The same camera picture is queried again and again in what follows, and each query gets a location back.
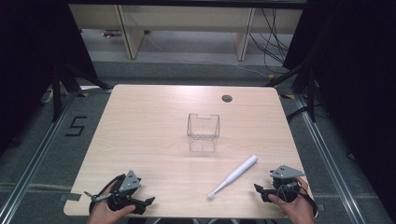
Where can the small pink object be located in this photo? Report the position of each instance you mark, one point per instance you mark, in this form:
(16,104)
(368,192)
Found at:
(111,33)

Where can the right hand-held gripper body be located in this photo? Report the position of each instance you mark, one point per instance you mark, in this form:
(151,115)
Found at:
(285,177)

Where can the grey metal floor rail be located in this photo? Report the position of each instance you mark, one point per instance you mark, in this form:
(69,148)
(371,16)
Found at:
(327,155)
(37,161)

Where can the white electric toothbrush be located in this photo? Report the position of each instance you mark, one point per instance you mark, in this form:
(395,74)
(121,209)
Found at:
(236,173)

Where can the person's left hand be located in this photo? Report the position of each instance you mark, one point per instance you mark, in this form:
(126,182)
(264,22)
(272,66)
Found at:
(102,211)

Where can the black metal stand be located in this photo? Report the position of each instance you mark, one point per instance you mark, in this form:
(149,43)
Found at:
(311,93)
(56,93)

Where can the beige wooden desk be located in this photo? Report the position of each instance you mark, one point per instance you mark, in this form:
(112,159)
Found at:
(186,18)

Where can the black curtain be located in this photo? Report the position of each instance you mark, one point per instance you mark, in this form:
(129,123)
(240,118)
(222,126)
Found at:
(358,77)
(28,62)

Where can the clear plastic container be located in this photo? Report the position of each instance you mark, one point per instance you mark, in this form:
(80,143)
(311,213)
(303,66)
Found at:
(203,133)

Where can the person's right hand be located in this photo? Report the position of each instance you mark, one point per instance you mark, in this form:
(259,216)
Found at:
(297,208)

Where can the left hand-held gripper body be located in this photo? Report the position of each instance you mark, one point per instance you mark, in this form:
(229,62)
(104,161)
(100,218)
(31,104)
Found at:
(129,183)

